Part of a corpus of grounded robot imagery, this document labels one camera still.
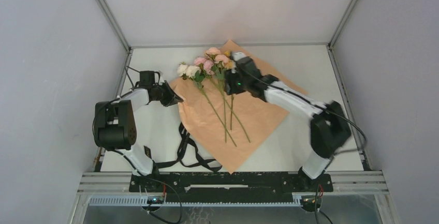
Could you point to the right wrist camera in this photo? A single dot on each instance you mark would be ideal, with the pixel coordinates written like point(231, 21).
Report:
point(236, 56)

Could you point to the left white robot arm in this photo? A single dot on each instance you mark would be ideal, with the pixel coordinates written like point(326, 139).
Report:
point(114, 126)

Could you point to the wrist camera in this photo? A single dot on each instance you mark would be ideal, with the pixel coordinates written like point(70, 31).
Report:
point(236, 56)
point(149, 78)

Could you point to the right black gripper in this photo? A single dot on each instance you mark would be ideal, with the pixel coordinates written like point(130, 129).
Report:
point(230, 87)

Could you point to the orange wrapping paper sheet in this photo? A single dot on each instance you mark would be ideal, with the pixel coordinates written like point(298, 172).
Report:
point(259, 118)

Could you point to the pink fake flower stem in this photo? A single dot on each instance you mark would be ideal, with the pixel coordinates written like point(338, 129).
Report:
point(211, 68)

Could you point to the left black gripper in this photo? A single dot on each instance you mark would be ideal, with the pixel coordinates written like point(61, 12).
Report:
point(173, 98)

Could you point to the white fake flower stem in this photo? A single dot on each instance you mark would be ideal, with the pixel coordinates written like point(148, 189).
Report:
point(197, 74)

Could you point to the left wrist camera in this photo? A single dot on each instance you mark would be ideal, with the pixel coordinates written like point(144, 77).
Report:
point(149, 78)

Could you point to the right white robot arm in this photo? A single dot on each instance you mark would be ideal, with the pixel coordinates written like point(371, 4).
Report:
point(329, 126)

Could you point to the black mounting base plate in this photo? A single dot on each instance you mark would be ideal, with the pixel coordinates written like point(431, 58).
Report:
point(289, 181)

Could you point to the white cable duct rail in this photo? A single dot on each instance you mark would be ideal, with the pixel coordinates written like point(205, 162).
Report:
point(294, 201)

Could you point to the yellow fake flower stem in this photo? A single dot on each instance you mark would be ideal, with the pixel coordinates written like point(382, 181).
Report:
point(228, 74)

